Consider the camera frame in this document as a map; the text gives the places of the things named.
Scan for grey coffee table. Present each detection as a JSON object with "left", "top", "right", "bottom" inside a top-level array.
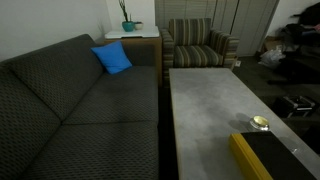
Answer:
[{"left": 168, "top": 67, "right": 320, "bottom": 180}]

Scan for striped armchair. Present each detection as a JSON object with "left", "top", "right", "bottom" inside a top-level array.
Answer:
[{"left": 160, "top": 17, "right": 240, "bottom": 88}]

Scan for blue cushion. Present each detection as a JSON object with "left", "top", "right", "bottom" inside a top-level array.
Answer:
[{"left": 90, "top": 40, "right": 133, "bottom": 75}]

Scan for teal pot with plant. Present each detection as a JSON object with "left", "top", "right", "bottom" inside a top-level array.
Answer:
[{"left": 118, "top": 0, "right": 135, "bottom": 33}]

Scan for dark grey sofa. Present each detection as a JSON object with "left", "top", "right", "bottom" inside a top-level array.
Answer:
[{"left": 0, "top": 33, "right": 160, "bottom": 180}]

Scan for window blinds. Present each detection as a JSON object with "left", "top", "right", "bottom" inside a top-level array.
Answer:
[{"left": 154, "top": 0, "right": 218, "bottom": 29}]

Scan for glass candle holder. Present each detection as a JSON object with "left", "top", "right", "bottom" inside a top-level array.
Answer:
[{"left": 249, "top": 115, "right": 271, "bottom": 132}]

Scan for closet doors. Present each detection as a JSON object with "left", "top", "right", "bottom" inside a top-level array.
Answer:
[{"left": 213, "top": 0, "right": 280, "bottom": 58}]

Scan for white plastic bag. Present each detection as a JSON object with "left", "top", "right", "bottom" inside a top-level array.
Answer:
[{"left": 258, "top": 46, "right": 287, "bottom": 70}]

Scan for black case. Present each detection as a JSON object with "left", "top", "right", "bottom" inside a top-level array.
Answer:
[{"left": 272, "top": 95, "right": 317, "bottom": 119}]

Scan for black book with yellow spine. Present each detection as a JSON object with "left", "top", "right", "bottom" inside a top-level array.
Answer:
[{"left": 228, "top": 130, "right": 318, "bottom": 180}]

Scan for black pile of bags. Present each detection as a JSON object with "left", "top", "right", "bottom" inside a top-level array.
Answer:
[{"left": 266, "top": 2, "right": 320, "bottom": 85}]

